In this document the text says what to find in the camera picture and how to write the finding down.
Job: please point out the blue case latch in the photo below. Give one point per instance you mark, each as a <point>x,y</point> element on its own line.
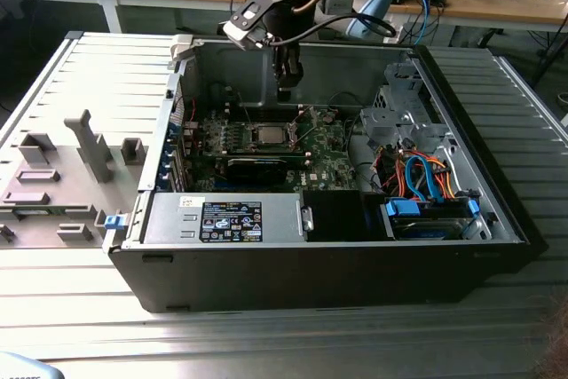
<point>114,222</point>

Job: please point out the black graphics card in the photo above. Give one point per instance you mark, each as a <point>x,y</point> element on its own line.
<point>257,170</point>

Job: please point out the grey power supply unit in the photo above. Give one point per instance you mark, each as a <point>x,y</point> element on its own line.
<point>168,219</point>

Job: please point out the black grey PC case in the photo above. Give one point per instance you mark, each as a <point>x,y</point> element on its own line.
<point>310,277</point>

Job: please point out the grey parts rack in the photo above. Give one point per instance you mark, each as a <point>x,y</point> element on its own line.
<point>66,161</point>

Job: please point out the grey metal drive cage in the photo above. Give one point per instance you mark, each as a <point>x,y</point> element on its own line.
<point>381,119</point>

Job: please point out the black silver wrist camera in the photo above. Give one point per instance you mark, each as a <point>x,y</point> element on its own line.
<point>246,19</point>

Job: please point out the silver green CPU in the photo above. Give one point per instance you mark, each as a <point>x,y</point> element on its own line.
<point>273,135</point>

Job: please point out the black plastic shroud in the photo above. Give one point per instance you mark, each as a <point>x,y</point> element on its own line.
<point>337,215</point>

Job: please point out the green motherboard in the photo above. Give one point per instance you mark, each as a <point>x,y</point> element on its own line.
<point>330,166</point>

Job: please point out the RAM slot with white clips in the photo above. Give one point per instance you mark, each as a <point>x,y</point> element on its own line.
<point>264,115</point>
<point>264,107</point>

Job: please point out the beige case latch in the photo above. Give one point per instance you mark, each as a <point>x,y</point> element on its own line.
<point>182,47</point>

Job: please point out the thin metal locking lever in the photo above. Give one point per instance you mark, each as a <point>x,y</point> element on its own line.
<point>245,109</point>

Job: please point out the person's brown hair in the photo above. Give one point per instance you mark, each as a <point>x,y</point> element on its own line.
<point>559,343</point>

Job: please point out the pale grey rounded device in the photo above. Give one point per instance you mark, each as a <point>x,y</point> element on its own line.
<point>22,368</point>

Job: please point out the green RAM stick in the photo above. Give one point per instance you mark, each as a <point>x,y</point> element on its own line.
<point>31,212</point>

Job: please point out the CPU socket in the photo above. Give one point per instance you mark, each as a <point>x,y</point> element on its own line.
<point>255,137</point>

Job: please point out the hard disk in blue carrier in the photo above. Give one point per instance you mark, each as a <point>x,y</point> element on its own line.
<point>401,209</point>

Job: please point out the round silver coin battery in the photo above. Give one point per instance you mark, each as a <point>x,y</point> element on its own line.
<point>327,117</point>

